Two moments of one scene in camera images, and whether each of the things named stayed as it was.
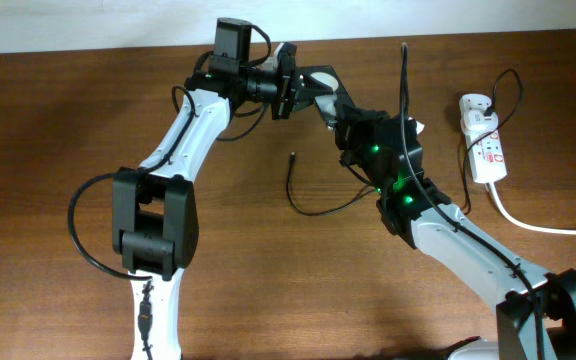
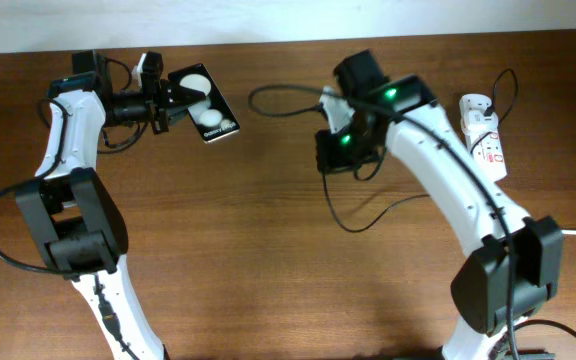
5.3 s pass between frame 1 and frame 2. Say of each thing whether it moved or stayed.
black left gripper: moved
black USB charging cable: moved
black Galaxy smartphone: moved
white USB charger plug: stayed
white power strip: stayed
